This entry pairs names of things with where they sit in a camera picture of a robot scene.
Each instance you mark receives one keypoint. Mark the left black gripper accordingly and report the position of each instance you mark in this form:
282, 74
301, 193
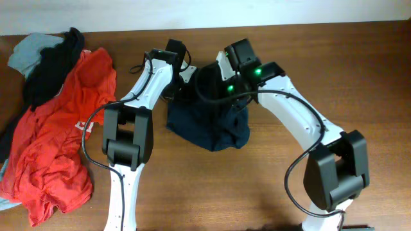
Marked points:
168, 95

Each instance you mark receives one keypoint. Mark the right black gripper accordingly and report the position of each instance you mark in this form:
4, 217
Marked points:
222, 93

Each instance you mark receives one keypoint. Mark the navy blue shorts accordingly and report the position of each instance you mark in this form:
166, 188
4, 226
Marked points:
214, 127

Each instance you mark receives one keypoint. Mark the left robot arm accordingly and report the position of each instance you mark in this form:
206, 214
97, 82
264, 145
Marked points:
128, 130

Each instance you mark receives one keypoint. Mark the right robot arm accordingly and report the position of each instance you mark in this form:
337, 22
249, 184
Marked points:
337, 167

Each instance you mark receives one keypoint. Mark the black garment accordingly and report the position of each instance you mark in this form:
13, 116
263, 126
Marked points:
48, 77

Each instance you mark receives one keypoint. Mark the red t-shirt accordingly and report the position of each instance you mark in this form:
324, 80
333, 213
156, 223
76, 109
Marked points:
44, 169

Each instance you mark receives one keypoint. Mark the light grey garment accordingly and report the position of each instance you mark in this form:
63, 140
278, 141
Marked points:
25, 57

